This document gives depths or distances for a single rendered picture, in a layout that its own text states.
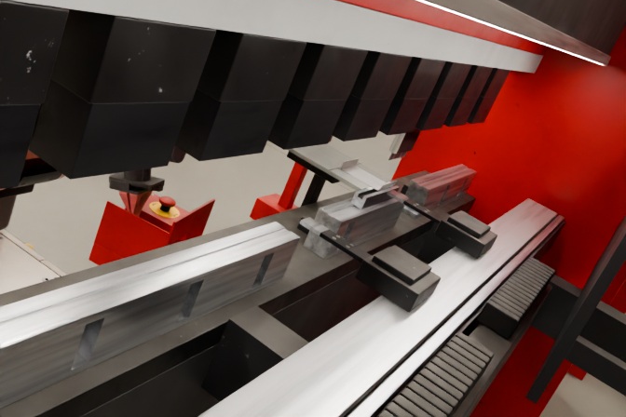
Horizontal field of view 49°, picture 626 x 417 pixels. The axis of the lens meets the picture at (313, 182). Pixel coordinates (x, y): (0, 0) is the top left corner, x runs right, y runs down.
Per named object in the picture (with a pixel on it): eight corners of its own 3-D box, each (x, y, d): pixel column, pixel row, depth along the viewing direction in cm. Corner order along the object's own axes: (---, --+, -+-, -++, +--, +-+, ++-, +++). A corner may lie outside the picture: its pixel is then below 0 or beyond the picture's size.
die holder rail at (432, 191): (449, 187, 239) (461, 163, 236) (465, 195, 236) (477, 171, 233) (397, 208, 195) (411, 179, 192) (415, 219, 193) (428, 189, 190)
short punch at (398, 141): (401, 154, 166) (416, 119, 163) (407, 158, 165) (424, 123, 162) (385, 158, 157) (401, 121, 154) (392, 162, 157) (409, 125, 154)
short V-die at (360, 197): (384, 192, 172) (389, 181, 171) (394, 197, 171) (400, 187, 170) (350, 202, 155) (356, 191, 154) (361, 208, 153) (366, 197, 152)
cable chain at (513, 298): (522, 271, 148) (530, 255, 147) (547, 286, 146) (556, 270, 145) (475, 320, 116) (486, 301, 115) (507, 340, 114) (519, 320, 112)
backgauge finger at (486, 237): (396, 195, 169) (404, 176, 167) (491, 248, 159) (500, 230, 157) (377, 201, 158) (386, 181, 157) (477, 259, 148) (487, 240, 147)
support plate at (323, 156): (306, 136, 182) (307, 133, 182) (389, 183, 173) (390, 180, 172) (270, 141, 167) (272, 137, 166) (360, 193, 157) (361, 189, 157)
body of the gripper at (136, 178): (150, 194, 143) (152, 159, 141) (107, 184, 146) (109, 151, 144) (165, 187, 149) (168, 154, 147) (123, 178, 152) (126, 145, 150)
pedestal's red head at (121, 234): (135, 234, 169) (157, 169, 163) (191, 263, 166) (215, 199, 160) (88, 260, 150) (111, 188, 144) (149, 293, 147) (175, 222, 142)
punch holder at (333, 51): (289, 121, 116) (325, 29, 111) (329, 143, 113) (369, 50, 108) (238, 124, 103) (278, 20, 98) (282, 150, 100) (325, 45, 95)
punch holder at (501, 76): (458, 109, 204) (483, 58, 198) (484, 122, 200) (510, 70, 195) (443, 110, 191) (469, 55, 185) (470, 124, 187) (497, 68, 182)
